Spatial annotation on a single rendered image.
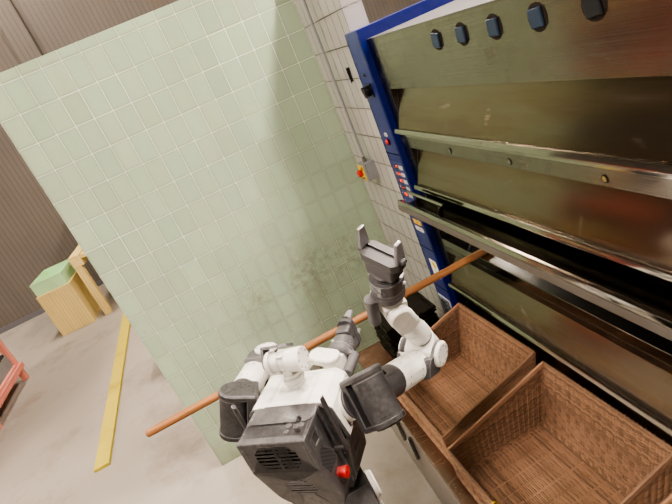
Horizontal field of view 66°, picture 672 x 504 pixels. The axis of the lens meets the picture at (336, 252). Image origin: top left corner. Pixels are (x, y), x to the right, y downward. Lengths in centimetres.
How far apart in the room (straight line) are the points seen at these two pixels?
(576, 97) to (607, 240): 36
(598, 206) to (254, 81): 205
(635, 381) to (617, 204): 57
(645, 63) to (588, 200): 43
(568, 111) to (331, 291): 223
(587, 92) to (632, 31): 21
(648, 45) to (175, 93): 231
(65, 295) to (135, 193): 482
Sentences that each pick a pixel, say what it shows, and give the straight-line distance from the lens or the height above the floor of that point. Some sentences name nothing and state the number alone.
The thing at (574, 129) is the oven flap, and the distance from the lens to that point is 138.
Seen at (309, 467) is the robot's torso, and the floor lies 131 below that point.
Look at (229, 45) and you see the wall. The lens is 299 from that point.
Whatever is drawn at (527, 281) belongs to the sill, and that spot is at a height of 118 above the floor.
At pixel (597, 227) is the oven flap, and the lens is 147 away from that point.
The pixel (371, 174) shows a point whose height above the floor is 144.
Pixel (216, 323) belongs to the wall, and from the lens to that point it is 324.
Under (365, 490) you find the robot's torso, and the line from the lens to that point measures 158.
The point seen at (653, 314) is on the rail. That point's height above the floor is 144.
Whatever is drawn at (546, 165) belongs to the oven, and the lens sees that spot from 153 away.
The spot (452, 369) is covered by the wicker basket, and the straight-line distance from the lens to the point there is 259.
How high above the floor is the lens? 219
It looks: 22 degrees down
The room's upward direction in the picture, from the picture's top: 24 degrees counter-clockwise
